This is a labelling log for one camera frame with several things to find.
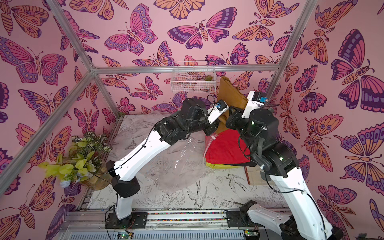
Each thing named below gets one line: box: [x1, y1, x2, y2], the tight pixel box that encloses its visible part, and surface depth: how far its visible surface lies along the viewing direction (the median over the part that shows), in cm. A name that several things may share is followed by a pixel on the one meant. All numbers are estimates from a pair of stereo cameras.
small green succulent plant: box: [203, 75, 214, 81], surface depth 95 cm
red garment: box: [204, 128, 251, 164], surface depth 86 cm
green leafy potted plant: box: [38, 131, 113, 191], surface depth 75 cm
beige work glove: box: [247, 164, 273, 186], surface depth 89 cm
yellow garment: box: [206, 162, 243, 169], surface depth 88 cm
